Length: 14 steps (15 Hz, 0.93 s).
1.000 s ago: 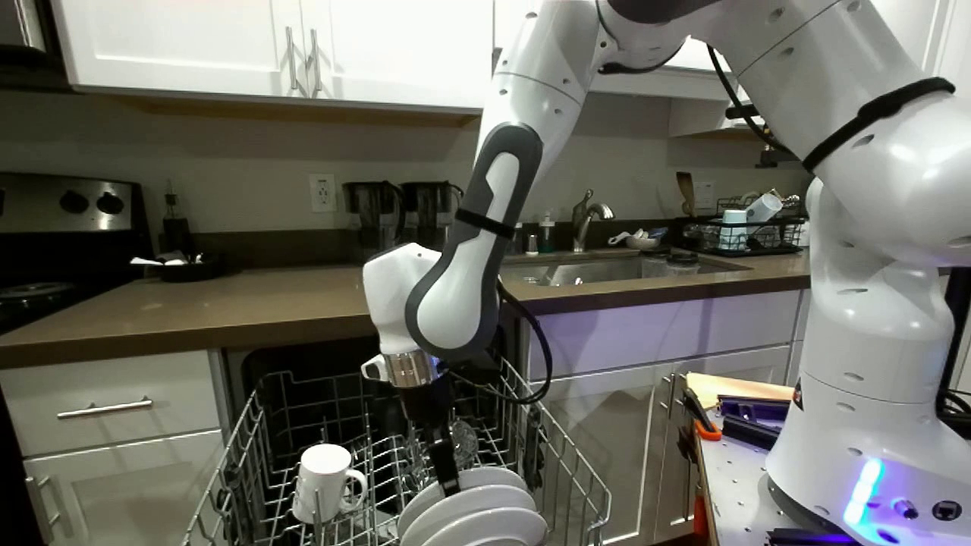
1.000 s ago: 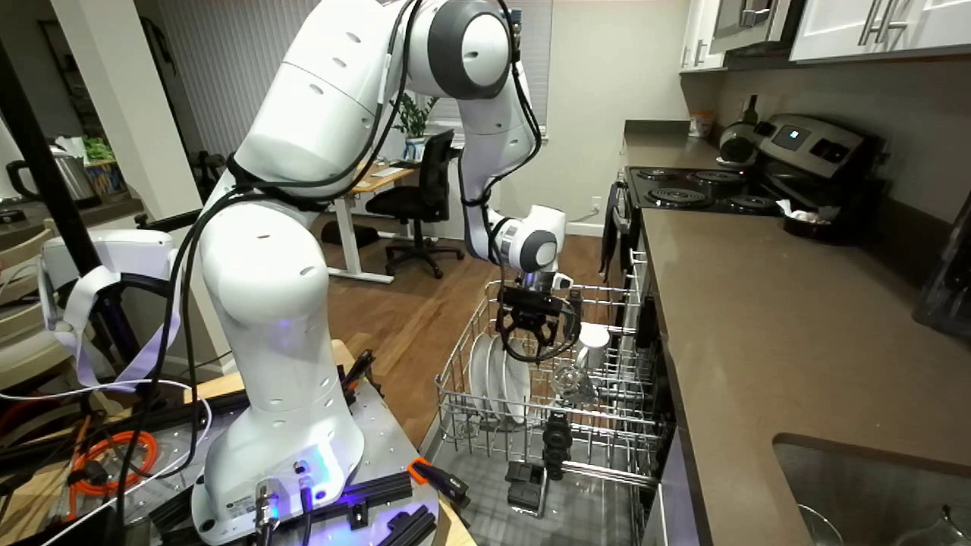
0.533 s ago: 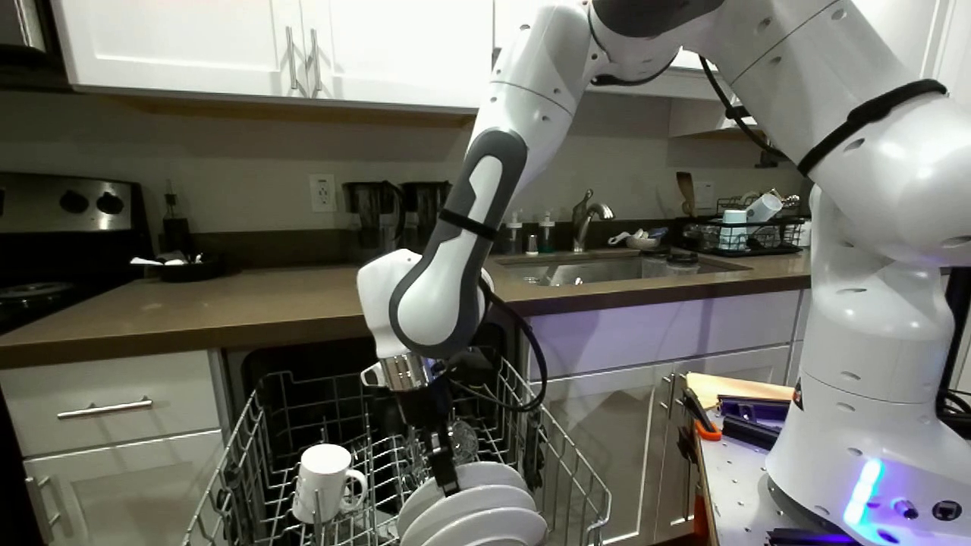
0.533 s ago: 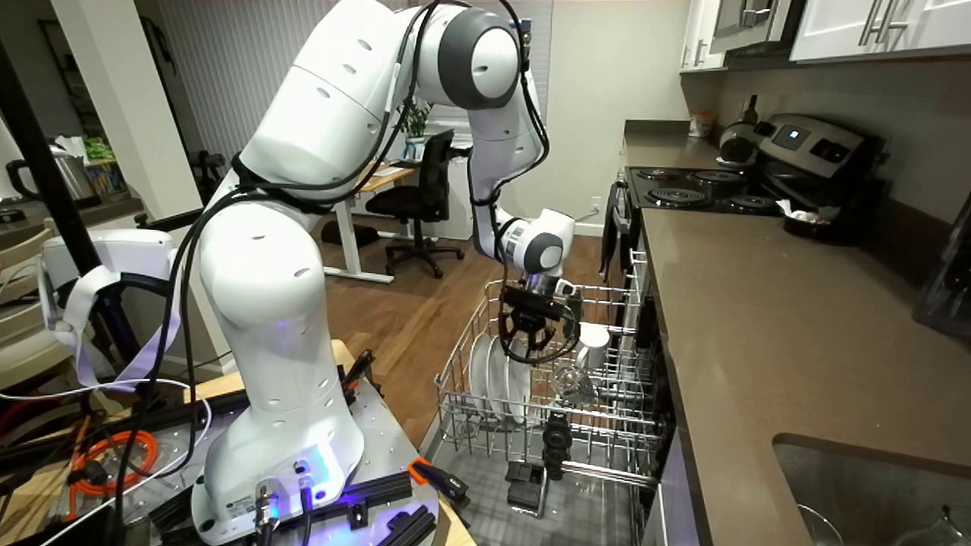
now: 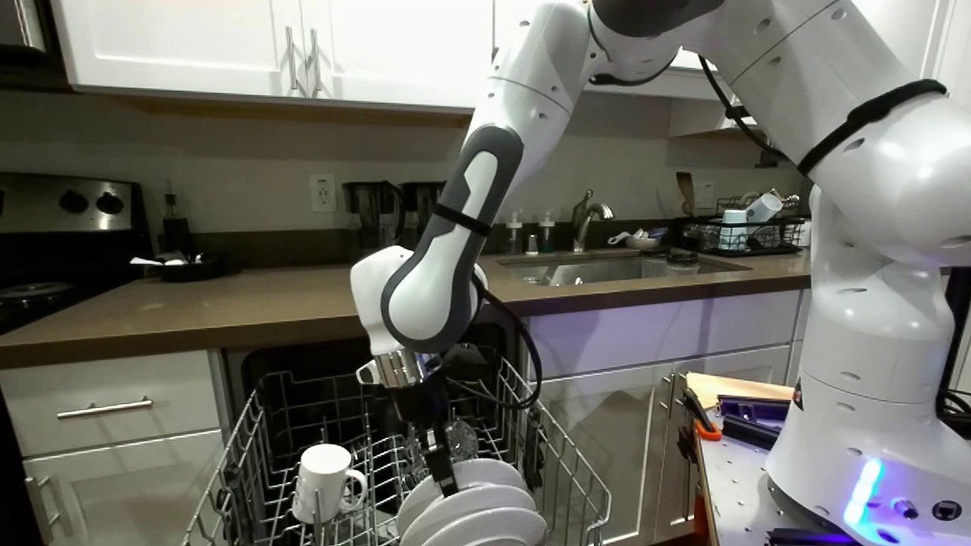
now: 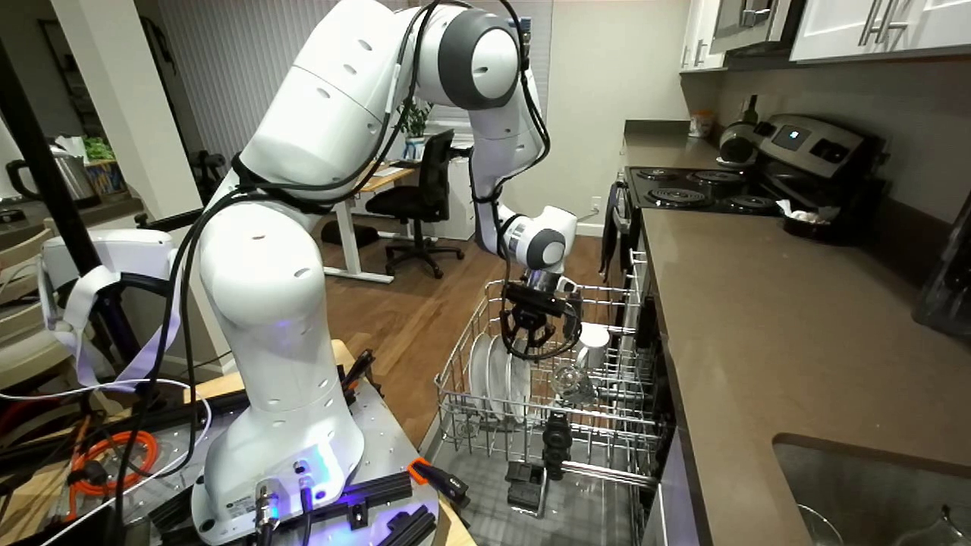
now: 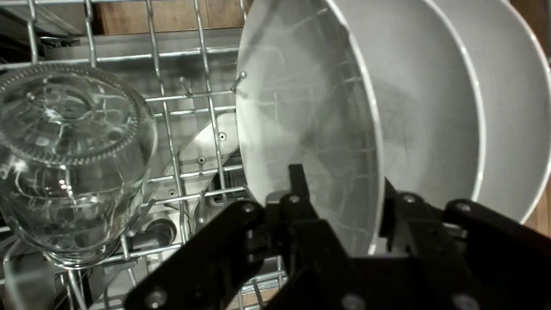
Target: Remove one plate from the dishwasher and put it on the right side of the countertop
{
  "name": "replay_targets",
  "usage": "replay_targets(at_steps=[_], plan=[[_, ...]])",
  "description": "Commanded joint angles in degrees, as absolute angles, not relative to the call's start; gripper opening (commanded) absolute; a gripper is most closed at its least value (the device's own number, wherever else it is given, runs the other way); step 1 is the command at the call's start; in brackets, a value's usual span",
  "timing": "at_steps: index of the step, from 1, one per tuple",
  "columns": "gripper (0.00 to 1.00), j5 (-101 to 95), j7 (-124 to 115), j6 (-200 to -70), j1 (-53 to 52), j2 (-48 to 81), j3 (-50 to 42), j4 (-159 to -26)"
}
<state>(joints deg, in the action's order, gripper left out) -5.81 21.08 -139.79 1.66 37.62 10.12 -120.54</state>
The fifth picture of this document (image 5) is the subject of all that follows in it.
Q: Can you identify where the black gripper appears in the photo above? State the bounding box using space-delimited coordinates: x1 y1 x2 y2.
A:
388 369 461 496

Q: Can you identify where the white dinner plate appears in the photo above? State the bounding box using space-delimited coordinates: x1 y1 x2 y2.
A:
401 481 541 546
421 503 551 546
393 455 530 518

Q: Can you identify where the dishwasher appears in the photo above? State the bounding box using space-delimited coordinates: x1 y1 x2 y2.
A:
219 319 527 546

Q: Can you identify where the white ceramic mug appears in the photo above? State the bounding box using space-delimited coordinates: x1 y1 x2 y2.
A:
289 439 371 527

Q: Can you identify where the white sink base cabinet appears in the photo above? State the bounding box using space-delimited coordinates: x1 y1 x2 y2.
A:
521 289 812 546

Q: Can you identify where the steel kitchen sink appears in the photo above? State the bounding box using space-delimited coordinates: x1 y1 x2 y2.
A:
494 248 752 290

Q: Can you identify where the black coffee maker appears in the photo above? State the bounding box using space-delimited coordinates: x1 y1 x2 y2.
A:
340 179 449 253

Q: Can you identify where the chrome faucet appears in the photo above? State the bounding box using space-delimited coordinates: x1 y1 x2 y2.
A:
565 190 617 253

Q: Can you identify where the light dish cloth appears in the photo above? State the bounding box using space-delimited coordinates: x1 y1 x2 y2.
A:
607 227 661 252

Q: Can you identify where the white drawer front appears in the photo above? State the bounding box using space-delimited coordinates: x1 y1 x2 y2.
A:
0 350 224 462

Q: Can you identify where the grey robot table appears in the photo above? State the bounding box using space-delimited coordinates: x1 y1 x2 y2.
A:
692 428 971 546

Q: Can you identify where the black pan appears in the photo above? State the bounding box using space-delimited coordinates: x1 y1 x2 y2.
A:
127 252 236 286

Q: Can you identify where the wooden board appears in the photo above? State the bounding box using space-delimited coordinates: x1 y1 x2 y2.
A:
683 369 799 411

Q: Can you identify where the white lower cabinet door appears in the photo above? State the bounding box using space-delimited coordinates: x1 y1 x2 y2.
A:
20 428 228 546

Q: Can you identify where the black clamp tool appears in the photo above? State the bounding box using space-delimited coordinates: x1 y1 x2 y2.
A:
712 394 805 449

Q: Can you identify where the black dish drying rack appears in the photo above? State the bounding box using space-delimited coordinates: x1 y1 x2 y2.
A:
675 205 812 258

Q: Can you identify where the dark dish brush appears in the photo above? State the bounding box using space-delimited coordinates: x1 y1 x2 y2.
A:
674 171 700 222

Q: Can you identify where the white box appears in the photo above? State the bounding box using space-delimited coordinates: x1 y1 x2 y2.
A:
743 190 790 227

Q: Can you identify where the black steel stove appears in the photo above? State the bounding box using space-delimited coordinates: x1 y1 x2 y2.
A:
0 171 153 333

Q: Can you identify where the white upper cabinet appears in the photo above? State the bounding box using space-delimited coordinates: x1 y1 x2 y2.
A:
45 0 496 111

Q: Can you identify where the black over-range microwave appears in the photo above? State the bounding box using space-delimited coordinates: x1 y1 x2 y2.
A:
0 0 53 59

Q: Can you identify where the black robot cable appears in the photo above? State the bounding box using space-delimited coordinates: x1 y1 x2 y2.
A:
443 55 812 411

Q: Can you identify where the wire dishwasher rack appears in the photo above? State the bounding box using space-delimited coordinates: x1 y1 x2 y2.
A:
180 347 617 546

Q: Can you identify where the orange handled tool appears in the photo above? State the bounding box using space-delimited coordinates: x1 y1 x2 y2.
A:
683 383 728 445

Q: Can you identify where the white wall outlet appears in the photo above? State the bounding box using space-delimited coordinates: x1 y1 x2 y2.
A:
305 171 340 216

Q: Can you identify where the metal drawer handle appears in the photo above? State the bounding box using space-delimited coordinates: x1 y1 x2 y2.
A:
53 394 157 425

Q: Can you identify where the metal door handle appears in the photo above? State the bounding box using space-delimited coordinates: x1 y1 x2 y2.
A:
28 469 67 537

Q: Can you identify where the metal cabinet handle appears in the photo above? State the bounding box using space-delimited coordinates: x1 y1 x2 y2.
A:
302 22 334 100
277 22 305 100

